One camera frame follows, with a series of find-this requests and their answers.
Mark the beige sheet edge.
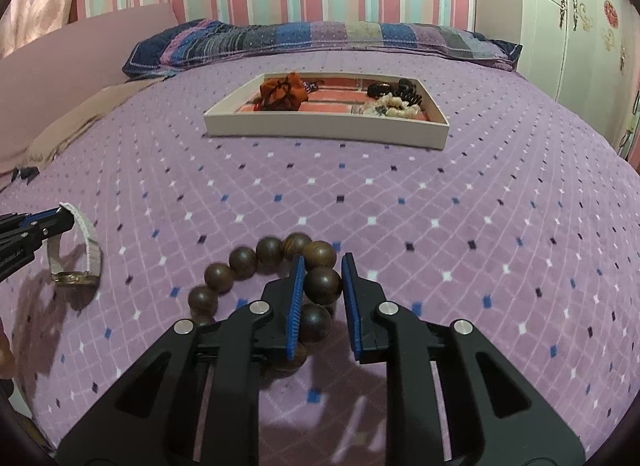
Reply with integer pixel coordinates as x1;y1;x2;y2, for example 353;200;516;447
1;77;164;186

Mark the black scrunchie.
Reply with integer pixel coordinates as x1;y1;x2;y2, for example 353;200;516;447
367;82;397;100

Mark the white wardrobe with decals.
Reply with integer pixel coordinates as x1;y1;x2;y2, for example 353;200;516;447
518;0;639;146

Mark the pink headboard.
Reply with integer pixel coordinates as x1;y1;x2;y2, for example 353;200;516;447
1;3;178;173

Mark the purple dotted bed cover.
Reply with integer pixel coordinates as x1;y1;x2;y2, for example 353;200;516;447
1;52;639;454

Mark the black hair claw clip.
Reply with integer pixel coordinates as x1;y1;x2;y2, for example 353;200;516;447
395;78;422;107

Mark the patchwork blue purple pillow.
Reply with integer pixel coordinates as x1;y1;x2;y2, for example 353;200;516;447
122;19;523;79

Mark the white tray brick pattern liner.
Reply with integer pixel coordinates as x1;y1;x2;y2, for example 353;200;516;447
204;71;449;151

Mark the cream white scrunchie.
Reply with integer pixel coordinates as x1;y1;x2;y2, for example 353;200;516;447
360;93;421;119

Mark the brown wooden bead bracelet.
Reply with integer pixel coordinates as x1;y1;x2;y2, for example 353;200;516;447
186;231;344;380

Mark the orange scrunchie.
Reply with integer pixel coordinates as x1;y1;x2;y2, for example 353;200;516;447
255;72;308;111

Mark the gold watch white strap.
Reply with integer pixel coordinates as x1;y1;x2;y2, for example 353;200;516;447
46;201;103;288

